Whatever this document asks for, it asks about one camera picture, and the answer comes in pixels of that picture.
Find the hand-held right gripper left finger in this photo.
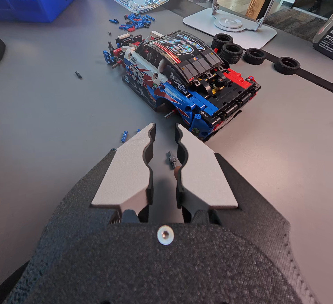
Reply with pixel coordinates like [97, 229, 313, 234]
[91, 123, 156, 222]

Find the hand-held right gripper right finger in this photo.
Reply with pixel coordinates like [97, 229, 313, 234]
[175, 123, 239, 222]

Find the dark grey axle pin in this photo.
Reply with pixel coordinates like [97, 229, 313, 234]
[166, 151, 178, 170]

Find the toy race car model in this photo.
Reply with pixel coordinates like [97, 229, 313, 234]
[102, 31, 262, 142]

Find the grey desk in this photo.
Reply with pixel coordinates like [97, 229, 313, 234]
[0, 0, 333, 304]

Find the black rubber tyre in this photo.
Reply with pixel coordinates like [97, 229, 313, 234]
[274, 57, 301, 76]
[243, 48, 266, 65]
[211, 34, 234, 50]
[220, 43, 244, 65]

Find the pile of blue pins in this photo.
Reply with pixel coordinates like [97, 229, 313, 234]
[109, 14, 156, 32]

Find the white monitor stand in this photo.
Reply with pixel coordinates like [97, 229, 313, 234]
[183, 0, 277, 50]

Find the black product box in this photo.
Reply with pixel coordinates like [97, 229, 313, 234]
[312, 19, 333, 60]

